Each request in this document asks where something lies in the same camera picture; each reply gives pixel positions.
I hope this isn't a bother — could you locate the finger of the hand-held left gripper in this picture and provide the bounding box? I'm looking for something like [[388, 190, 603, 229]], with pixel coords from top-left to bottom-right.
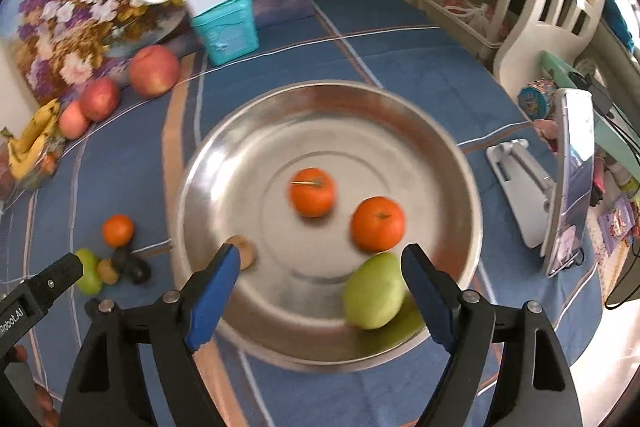
[[21, 253, 85, 309]]

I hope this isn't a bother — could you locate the tangerine with stem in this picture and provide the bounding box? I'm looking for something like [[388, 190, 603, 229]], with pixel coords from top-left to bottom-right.
[[289, 168, 336, 219]]

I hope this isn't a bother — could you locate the orange tangerine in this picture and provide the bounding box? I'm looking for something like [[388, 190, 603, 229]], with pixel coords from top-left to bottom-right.
[[350, 197, 406, 253], [101, 214, 136, 249]]

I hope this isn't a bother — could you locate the black cable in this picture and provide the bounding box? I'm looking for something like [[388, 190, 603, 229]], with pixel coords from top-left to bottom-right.
[[602, 237, 640, 310]]

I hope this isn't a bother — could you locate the brown kiwi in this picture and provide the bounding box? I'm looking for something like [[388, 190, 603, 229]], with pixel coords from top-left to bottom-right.
[[96, 259, 121, 286], [224, 235, 259, 272]]

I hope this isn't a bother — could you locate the white carved chair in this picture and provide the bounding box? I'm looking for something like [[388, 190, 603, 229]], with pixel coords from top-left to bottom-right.
[[492, 0, 614, 98]]

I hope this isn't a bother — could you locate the white phone stand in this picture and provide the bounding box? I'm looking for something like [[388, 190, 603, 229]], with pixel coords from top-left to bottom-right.
[[486, 139, 557, 249]]

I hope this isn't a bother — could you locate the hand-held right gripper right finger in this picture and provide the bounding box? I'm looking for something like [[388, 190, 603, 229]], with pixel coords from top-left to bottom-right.
[[401, 243, 584, 427]]

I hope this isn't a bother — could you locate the round colourful tin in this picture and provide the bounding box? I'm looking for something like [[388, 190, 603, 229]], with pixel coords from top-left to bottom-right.
[[517, 79, 559, 120]]

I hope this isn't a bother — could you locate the dark avocado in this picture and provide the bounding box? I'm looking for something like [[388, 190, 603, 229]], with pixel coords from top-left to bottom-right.
[[111, 248, 152, 284]]

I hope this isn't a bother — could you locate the teal tin box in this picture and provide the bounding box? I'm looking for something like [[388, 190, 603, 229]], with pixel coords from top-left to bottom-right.
[[190, 0, 261, 67]]

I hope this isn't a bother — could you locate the medium red apple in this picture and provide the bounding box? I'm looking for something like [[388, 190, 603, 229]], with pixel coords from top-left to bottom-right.
[[80, 78, 122, 122]]

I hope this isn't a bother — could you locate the large green mango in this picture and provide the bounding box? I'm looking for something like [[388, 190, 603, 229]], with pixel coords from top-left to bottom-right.
[[342, 253, 407, 331]]

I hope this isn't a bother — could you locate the floral painting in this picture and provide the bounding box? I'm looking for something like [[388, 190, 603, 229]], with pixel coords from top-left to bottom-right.
[[0, 0, 314, 110]]

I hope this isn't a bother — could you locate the bunch of yellow bananas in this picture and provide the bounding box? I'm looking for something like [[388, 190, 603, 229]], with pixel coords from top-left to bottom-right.
[[0, 99, 64, 180]]

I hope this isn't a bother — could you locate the blue plaid tablecloth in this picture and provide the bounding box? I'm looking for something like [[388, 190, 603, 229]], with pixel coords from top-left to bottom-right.
[[0, 0, 604, 427]]

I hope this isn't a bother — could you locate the small green mango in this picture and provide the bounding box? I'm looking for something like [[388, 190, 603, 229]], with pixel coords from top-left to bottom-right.
[[74, 248, 104, 297]]

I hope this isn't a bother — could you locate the mint green board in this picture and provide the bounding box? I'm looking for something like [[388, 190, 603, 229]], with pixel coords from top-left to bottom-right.
[[541, 51, 640, 180]]

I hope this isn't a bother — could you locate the large red apple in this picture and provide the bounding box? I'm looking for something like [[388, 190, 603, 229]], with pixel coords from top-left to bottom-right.
[[129, 44, 181, 98]]

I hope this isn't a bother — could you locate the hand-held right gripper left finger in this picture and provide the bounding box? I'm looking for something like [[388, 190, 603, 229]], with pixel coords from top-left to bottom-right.
[[59, 243, 241, 427]]

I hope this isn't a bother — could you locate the small red apple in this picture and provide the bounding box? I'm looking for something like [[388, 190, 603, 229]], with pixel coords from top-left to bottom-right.
[[57, 101, 92, 140]]

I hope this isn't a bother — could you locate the round metal plate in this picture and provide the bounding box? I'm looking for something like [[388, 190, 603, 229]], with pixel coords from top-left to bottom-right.
[[172, 81, 484, 373]]

